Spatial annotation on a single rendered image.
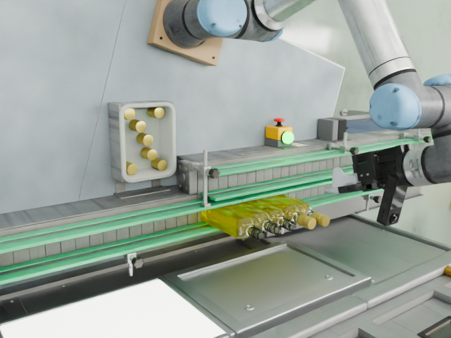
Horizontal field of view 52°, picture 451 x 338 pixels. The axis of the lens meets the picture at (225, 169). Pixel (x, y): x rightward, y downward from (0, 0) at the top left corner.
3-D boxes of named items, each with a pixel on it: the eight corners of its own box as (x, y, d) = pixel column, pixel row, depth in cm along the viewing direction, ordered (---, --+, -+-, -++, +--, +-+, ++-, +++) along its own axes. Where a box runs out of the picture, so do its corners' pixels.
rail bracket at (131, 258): (112, 266, 130) (132, 285, 120) (111, 243, 129) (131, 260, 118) (125, 263, 132) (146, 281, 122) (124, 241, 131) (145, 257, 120)
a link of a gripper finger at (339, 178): (321, 170, 109) (358, 162, 102) (327, 195, 108) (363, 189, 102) (315, 171, 106) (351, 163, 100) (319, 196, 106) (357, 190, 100)
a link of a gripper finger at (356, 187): (344, 184, 105) (380, 178, 99) (345, 192, 105) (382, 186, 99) (333, 186, 102) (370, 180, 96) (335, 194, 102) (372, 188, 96)
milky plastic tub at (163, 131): (111, 178, 138) (123, 184, 131) (107, 102, 133) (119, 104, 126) (163, 170, 148) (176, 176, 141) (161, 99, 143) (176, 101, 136)
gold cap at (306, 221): (307, 216, 138) (318, 220, 134) (302, 227, 137) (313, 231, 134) (301, 212, 136) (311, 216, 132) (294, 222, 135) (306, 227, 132)
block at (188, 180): (176, 190, 145) (188, 195, 139) (175, 160, 143) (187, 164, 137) (186, 188, 147) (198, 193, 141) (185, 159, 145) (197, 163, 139)
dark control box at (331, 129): (316, 137, 187) (332, 141, 180) (317, 118, 185) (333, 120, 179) (329, 136, 192) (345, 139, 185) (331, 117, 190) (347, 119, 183)
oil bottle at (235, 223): (199, 220, 144) (241, 242, 128) (199, 203, 143) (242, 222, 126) (215, 217, 148) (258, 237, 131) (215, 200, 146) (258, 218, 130)
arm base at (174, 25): (170, -13, 134) (186, -20, 126) (213, 8, 143) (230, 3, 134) (157, 37, 134) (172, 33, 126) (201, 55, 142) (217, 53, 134)
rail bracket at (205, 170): (188, 201, 140) (211, 212, 130) (187, 146, 136) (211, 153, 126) (196, 199, 142) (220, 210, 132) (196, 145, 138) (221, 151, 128)
